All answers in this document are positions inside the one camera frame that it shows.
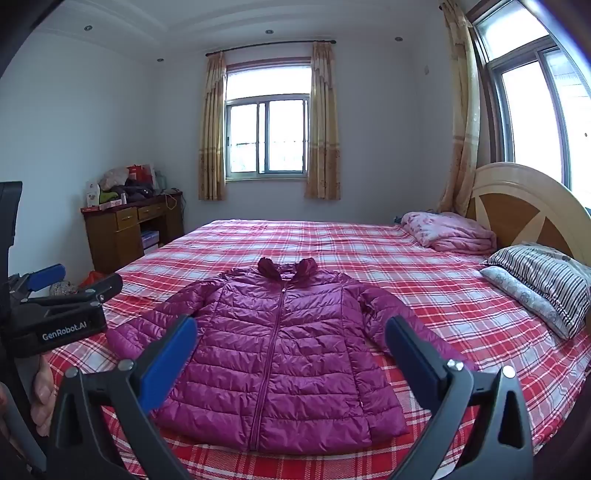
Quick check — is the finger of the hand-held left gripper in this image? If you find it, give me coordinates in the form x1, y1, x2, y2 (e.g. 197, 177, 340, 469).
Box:
21, 273, 123, 320
9, 264, 66, 302

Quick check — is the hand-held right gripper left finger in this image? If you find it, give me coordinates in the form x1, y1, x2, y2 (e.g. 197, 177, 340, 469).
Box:
46, 315, 199, 480

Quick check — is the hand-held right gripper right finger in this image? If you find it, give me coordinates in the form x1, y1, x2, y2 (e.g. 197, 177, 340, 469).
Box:
384, 315, 548, 480

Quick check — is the purple down jacket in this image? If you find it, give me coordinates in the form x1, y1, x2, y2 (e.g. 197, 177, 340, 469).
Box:
105, 257, 478, 453

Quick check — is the dark clothes pile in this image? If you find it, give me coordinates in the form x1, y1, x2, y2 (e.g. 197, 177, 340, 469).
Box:
111, 182, 155, 204

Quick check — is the person's left hand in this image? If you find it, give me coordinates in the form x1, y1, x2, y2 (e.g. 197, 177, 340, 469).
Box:
28, 353, 55, 437

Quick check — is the orange plastic bag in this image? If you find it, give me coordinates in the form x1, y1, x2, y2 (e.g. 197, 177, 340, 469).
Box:
76, 271, 108, 289

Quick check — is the brown wooden desk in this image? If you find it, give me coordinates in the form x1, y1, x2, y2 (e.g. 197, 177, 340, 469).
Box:
81, 191, 185, 275

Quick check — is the bed with red plaid sheet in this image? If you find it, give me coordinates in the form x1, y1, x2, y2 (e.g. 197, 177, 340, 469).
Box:
34, 219, 591, 480

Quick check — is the pale plastic bag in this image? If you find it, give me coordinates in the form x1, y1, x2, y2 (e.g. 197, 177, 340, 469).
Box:
99, 167, 130, 191

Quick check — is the red gift bag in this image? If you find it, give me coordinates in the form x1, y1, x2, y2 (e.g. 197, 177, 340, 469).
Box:
127, 164, 155, 186

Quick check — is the pink floral quilt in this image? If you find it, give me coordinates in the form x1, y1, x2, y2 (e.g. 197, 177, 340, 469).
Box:
399, 211, 498, 253

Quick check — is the grey floral pillow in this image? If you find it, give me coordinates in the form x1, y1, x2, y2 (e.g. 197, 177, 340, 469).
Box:
479, 265, 575, 341

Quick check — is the striped pillow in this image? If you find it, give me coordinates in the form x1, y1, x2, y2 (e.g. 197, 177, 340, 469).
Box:
482, 244, 591, 340

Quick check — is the wooden bed headboard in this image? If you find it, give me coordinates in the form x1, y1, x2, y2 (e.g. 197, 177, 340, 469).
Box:
464, 161, 591, 278

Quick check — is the beige patterned curtain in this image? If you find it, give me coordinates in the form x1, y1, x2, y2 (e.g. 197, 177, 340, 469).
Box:
304, 41, 342, 200
198, 52, 228, 201

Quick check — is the sliding glass window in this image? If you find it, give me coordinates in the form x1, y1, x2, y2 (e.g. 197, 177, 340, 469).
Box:
225, 58, 311, 182

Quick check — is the long beige curtain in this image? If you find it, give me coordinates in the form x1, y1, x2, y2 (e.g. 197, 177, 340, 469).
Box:
436, 0, 481, 217

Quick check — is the large brown framed window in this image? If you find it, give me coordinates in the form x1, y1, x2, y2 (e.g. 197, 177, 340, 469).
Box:
466, 0, 591, 204

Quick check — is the dark curtain rod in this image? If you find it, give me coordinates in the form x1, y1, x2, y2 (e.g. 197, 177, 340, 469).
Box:
204, 41, 337, 57

